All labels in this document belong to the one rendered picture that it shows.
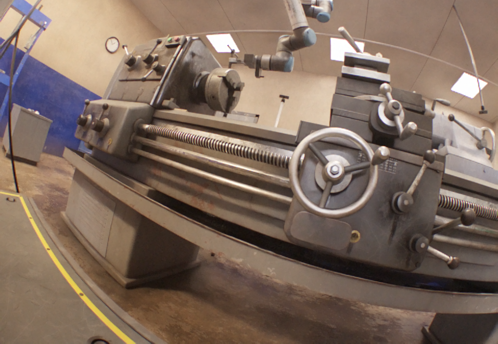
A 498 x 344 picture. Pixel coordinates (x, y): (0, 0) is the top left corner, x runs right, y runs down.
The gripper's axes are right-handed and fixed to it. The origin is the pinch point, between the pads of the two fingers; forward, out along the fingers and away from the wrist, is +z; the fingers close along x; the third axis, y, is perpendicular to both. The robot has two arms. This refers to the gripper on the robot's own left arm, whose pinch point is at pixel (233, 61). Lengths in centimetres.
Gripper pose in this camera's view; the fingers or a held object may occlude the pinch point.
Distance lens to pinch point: 126.6
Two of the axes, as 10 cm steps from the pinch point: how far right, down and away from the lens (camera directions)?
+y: 1.3, -9.8, -1.5
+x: -2.5, 1.1, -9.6
